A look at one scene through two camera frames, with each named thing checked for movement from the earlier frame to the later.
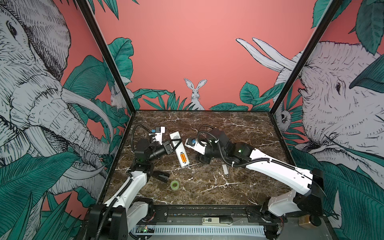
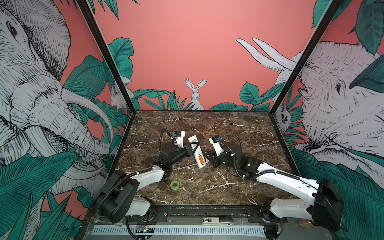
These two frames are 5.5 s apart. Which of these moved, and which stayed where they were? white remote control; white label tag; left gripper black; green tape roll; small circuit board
Moved: white remote control; left gripper black
Stayed: small circuit board; green tape roll; white label tag
